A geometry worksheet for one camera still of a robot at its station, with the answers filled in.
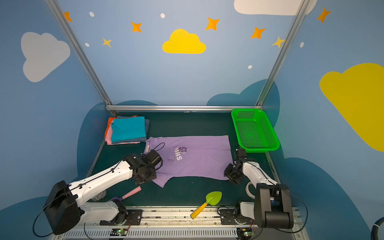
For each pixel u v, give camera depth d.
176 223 0.73
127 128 1.04
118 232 0.71
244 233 0.71
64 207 0.39
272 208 0.42
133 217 0.75
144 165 0.58
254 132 1.11
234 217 0.74
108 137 1.01
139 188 0.82
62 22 0.73
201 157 0.97
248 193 0.81
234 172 0.72
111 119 1.08
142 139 1.01
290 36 0.79
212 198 0.78
